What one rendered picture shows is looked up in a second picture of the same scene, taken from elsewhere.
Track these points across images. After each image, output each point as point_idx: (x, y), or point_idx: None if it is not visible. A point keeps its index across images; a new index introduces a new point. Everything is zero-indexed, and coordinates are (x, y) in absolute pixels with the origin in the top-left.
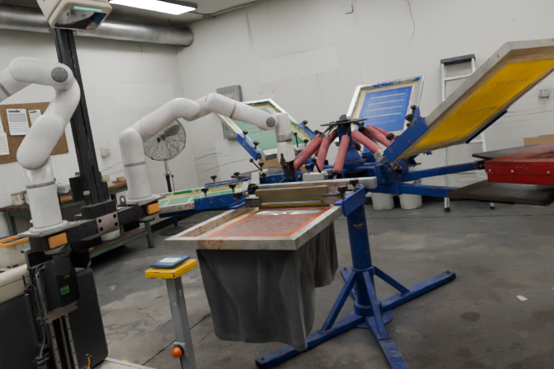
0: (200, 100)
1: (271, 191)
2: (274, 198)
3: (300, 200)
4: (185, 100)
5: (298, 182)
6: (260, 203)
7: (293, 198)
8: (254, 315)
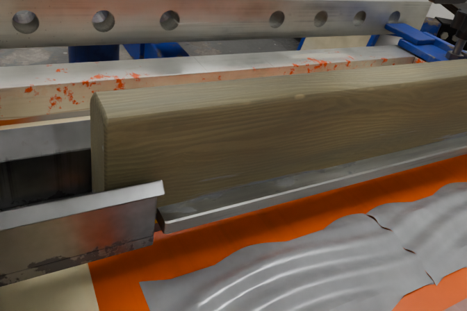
0: None
1: (270, 112)
2: (274, 160)
3: (408, 146)
4: None
5: None
6: (168, 223)
7: (379, 143)
8: None
